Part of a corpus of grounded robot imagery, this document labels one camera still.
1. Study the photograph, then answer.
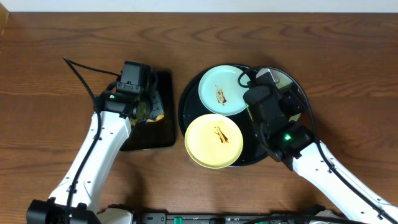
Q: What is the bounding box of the mint plate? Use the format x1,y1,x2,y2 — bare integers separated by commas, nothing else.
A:
272,70,301,121
198,65,249,116

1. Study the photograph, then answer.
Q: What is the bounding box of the yellow plate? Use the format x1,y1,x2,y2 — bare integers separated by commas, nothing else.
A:
185,114,243,169

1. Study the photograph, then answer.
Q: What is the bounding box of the green and orange sponge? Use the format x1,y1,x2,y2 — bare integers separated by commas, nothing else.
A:
146,114,164,123

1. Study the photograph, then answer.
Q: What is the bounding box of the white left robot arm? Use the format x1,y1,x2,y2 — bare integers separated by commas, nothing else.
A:
26,90,164,223

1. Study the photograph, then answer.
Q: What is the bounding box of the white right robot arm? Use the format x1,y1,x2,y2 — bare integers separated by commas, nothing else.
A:
243,85,397,223

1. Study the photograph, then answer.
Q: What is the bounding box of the black rectangular water tray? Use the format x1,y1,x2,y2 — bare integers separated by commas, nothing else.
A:
120,71,176,151

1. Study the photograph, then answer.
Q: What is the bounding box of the black round tray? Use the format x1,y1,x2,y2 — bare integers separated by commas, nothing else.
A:
178,64,302,166

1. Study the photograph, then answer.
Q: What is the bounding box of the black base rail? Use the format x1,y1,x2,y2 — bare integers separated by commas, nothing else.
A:
102,205,343,224

